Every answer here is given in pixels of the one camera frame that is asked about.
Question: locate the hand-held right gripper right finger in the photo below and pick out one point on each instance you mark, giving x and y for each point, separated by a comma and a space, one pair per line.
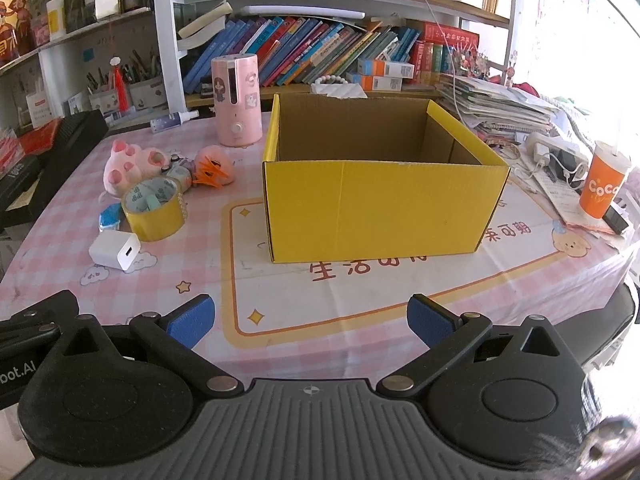
430, 317

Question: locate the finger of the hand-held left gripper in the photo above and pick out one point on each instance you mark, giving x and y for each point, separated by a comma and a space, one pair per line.
35, 317

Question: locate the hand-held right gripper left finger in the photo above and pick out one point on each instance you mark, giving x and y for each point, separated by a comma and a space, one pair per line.
192, 316

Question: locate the roll of clear tape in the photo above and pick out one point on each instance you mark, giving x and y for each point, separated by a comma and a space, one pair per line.
155, 222

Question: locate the white charger adapter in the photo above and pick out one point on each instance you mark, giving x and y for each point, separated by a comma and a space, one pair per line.
112, 252

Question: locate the yellow cardboard box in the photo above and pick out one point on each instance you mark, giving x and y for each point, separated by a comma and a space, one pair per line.
375, 210

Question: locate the orange hair clip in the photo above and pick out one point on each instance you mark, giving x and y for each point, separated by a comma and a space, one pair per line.
212, 176

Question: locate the peach plush toy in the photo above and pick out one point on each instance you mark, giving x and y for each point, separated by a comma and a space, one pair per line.
210, 154

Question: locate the pink paw plush toy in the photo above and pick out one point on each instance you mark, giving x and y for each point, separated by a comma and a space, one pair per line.
130, 165

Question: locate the pink checked tablecloth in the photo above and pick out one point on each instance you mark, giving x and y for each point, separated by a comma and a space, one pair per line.
150, 285

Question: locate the paper sheets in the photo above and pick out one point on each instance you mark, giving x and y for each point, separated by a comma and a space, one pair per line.
565, 200

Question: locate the black chair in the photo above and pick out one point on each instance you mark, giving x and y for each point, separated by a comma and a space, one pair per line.
610, 320

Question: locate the red packet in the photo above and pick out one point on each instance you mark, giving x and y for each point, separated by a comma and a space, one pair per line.
37, 137

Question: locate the black case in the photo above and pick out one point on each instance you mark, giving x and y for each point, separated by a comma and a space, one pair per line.
75, 132

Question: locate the small spray bottle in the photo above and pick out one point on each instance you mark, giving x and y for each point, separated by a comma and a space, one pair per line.
170, 121

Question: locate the white power strip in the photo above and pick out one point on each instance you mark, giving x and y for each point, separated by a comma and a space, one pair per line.
545, 145

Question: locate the small black device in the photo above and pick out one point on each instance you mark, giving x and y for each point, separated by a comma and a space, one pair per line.
615, 220

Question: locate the pink humidifier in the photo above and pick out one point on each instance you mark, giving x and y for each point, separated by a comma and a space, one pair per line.
235, 110

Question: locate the orange paper cup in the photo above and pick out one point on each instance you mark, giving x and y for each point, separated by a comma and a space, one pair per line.
600, 190

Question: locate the stack of papers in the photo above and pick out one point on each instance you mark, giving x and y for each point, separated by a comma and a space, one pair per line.
500, 105

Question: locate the pen holder with pens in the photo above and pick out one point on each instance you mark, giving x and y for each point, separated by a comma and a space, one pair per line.
105, 102
147, 92

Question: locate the orange and white carton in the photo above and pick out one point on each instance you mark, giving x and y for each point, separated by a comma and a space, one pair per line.
375, 82
385, 68

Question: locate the red tassel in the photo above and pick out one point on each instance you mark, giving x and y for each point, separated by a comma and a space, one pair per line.
121, 85

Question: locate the white quilted purse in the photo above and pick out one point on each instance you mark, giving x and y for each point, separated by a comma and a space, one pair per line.
340, 90

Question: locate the white bookshelf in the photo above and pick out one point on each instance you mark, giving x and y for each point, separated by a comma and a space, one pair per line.
167, 60

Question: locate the colourful acrylic stand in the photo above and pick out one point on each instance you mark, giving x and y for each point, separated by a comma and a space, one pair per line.
470, 62

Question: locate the row of leaning books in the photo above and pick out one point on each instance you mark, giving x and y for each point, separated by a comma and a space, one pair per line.
300, 50

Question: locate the red festive decoration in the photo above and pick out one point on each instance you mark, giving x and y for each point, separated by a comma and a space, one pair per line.
12, 25

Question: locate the cream curled book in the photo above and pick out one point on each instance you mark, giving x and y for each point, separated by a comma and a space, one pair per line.
205, 22

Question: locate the white side shelf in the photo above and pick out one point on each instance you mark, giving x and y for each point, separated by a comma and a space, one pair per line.
100, 27

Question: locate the white bottle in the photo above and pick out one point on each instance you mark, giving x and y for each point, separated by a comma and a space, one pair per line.
56, 17

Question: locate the wall poster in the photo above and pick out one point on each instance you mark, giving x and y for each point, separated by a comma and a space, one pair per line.
565, 0

